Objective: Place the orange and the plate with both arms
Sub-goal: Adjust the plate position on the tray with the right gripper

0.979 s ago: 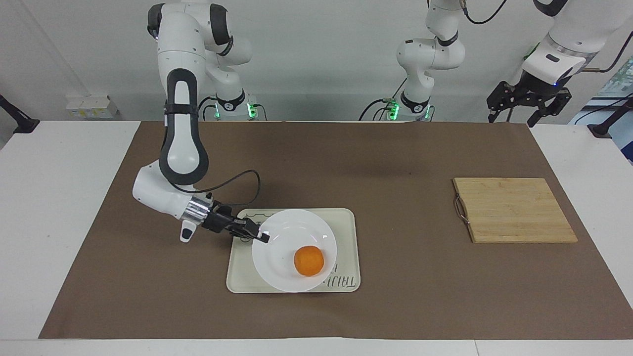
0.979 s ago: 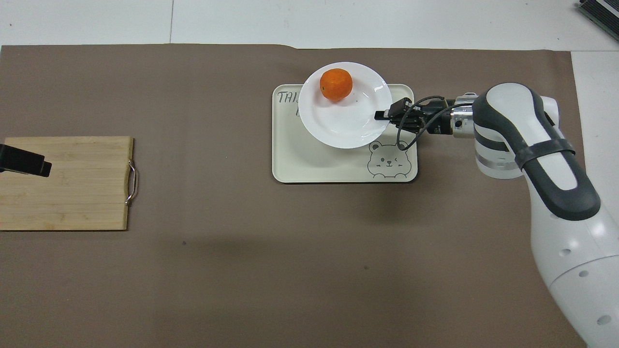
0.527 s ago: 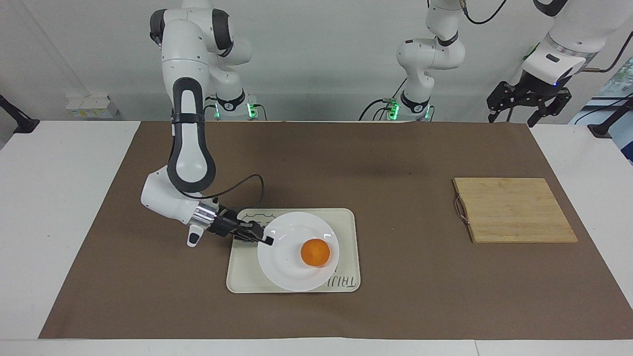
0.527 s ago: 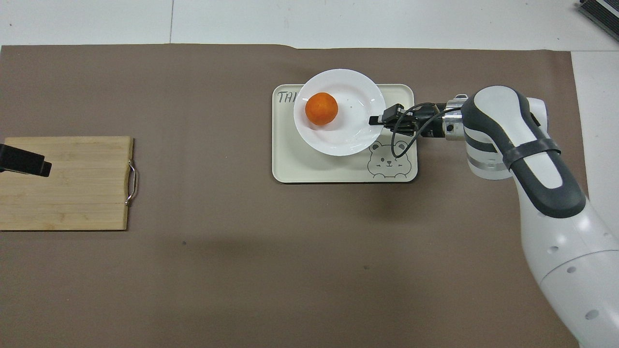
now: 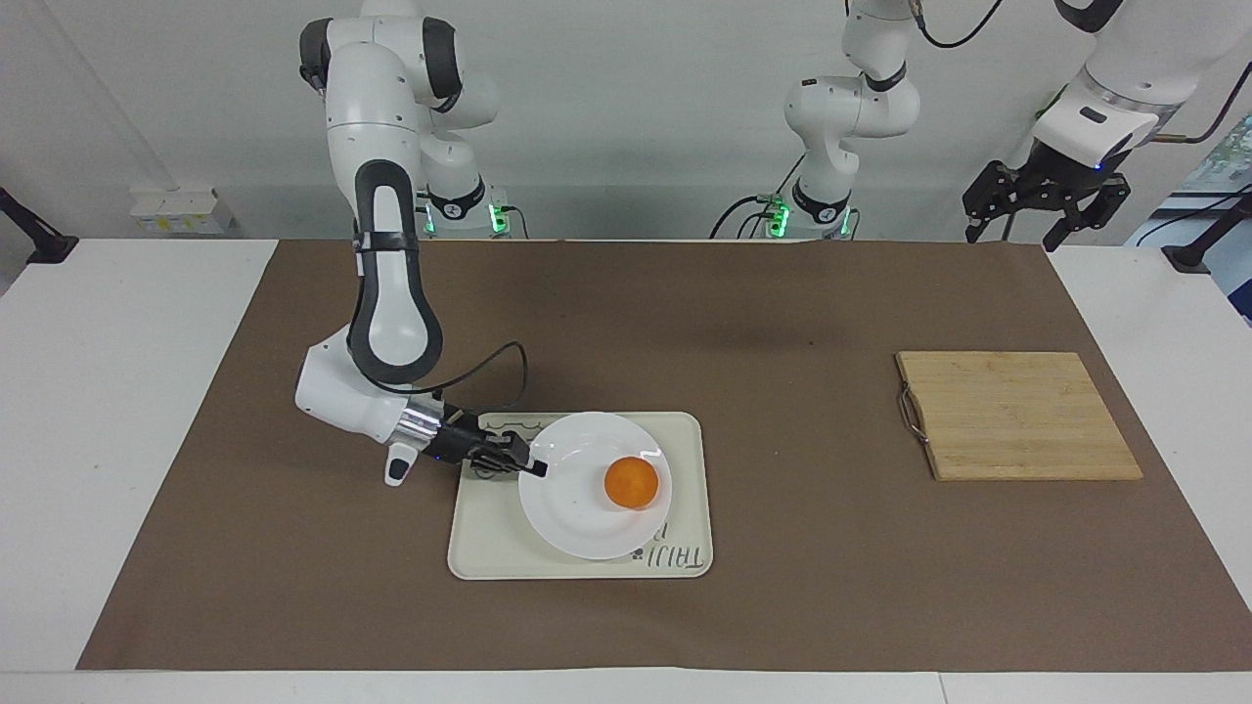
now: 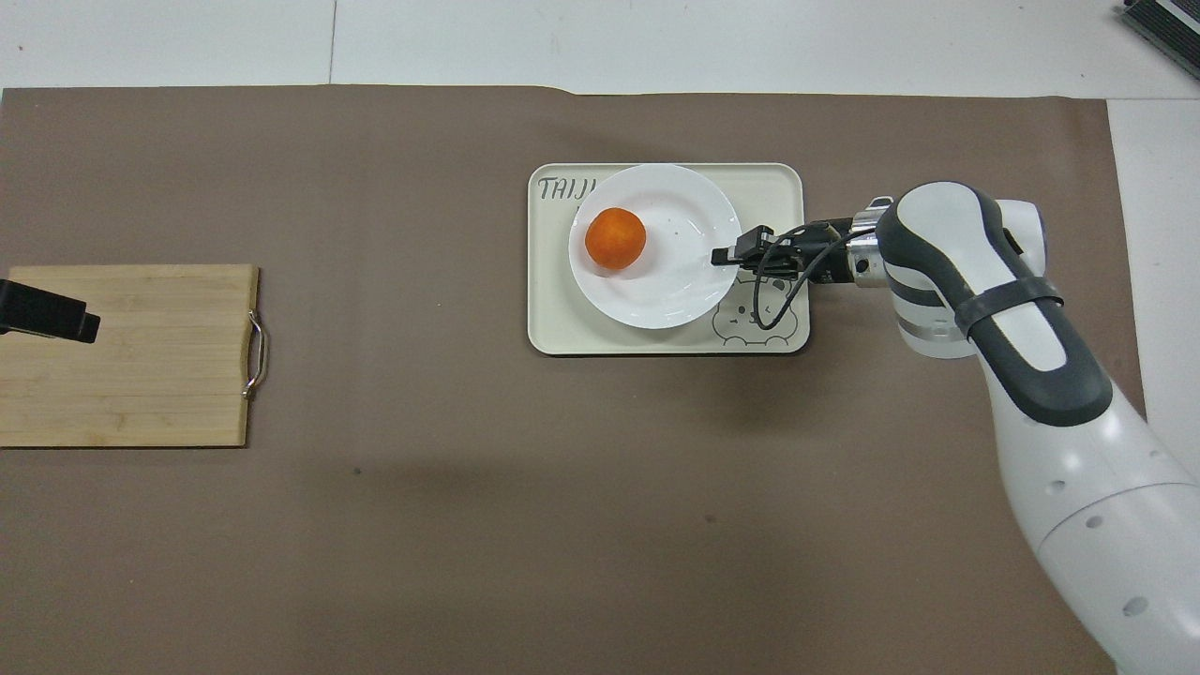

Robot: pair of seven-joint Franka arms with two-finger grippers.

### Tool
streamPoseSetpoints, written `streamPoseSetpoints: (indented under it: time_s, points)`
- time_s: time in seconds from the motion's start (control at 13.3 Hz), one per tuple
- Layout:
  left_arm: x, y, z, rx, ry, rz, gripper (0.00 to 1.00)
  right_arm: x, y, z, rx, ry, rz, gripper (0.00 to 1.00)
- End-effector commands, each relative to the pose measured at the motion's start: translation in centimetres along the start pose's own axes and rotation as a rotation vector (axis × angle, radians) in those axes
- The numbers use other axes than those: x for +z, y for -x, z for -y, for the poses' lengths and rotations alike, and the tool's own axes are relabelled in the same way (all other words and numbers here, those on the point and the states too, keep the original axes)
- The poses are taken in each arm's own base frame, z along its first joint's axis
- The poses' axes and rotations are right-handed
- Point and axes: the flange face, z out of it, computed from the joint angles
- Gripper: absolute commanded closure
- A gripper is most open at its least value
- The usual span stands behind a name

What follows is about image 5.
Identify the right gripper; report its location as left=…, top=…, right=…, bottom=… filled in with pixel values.
left=427, top=412, right=487, bottom=466

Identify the bamboo cutting board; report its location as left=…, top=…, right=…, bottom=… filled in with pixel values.
left=895, top=351, right=1144, bottom=483

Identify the black cable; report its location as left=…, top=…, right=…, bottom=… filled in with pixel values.
left=1152, top=72, right=1252, bottom=146
left=910, top=0, right=1006, bottom=50
left=710, top=154, right=810, bottom=241
left=377, top=340, right=531, bottom=433

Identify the white power strip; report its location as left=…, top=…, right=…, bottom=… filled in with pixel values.
left=129, top=185, right=237, bottom=237

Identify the black stand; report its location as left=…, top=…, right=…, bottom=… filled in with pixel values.
left=0, top=186, right=80, bottom=264
left=1161, top=191, right=1252, bottom=274

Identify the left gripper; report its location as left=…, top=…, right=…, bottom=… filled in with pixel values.
left=962, top=139, right=1133, bottom=254

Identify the orange fruit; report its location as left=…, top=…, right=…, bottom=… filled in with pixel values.
left=604, top=455, right=661, bottom=512

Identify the white round plate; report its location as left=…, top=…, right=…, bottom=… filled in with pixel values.
left=517, top=412, right=674, bottom=561

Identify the cream plastic tray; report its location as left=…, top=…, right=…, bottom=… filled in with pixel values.
left=447, top=411, right=715, bottom=582

